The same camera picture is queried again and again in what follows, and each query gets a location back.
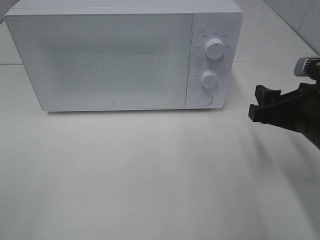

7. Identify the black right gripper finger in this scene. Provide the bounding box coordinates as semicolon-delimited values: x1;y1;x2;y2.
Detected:
254;85;300;107
248;104;304;133

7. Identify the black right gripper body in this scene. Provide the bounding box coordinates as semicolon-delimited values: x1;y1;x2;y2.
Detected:
295;83;320;149

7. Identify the white timer knob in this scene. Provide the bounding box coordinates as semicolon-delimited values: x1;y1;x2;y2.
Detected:
200;70;219;90

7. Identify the round white door button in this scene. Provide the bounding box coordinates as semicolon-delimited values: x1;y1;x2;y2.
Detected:
197;93;213;106

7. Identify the white microwave door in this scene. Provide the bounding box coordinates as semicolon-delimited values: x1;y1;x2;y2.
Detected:
6;14;193;112

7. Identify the upper white power knob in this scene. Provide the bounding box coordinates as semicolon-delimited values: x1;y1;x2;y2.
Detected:
204;36;225;60

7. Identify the white microwave oven body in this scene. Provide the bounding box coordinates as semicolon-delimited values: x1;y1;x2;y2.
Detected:
4;0;243;111

